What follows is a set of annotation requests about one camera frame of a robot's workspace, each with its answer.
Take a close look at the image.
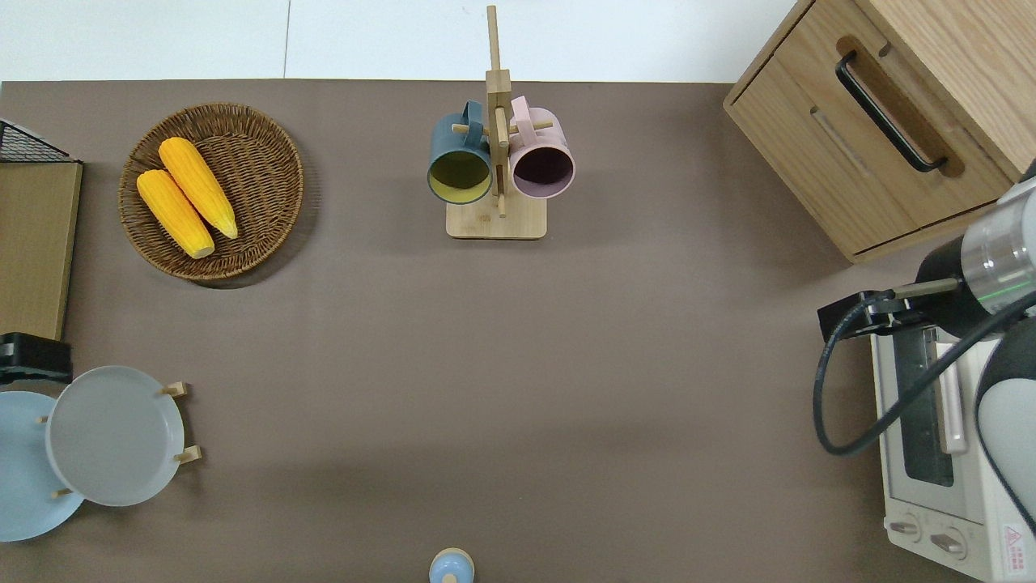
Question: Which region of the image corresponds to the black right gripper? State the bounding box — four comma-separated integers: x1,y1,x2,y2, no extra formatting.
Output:
817,279,964,343

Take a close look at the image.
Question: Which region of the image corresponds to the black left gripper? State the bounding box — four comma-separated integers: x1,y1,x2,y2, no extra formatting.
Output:
0,332,73,385

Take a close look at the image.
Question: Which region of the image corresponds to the gray plate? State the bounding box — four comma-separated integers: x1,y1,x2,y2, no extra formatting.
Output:
46,366,185,508

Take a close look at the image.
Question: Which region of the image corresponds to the light blue plate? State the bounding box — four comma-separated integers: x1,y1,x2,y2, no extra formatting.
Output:
0,391,85,543

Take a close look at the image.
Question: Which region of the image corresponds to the wooden plate rack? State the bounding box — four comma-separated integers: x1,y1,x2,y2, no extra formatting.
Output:
36,381,202,499

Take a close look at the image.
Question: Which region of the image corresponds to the flat wooden board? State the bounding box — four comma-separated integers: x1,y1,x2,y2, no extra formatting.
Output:
0,162,83,342

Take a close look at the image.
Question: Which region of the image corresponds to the wooden drawer cabinet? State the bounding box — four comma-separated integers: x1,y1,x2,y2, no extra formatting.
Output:
723,0,1036,265

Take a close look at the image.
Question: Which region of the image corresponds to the white toaster oven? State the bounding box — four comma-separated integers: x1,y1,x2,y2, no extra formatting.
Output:
870,328,1036,583

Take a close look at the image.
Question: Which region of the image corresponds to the yellow corn cob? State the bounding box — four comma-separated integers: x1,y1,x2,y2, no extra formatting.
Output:
136,169,216,260
158,137,240,240

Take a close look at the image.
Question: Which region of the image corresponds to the brown table mat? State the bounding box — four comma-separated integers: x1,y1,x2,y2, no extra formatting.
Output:
0,79,1036,583

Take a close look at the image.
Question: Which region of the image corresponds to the round wicker basket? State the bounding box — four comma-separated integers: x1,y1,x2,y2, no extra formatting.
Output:
118,102,305,283

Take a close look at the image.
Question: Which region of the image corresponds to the pink mug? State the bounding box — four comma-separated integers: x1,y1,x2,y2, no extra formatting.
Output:
508,96,576,200

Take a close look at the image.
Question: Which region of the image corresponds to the wooden mug tree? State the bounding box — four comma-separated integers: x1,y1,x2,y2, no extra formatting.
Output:
446,5,554,240

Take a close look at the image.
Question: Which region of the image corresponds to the dark teal mug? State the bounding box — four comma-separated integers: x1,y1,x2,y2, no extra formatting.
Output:
427,100,493,205

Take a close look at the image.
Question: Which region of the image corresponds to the small blue cup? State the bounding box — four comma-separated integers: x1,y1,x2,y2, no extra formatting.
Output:
429,548,475,583

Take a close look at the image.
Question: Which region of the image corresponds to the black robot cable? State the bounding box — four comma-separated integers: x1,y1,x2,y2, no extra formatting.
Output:
813,290,1036,456

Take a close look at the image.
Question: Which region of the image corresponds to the white oven door handle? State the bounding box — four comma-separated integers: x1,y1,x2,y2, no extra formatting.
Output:
935,340,969,455

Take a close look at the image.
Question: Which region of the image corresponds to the black cabinet handle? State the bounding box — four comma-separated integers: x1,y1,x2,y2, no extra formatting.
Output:
835,50,949,173

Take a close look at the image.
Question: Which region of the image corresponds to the black wire basket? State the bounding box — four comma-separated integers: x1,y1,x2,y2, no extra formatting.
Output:
0,119,72,164

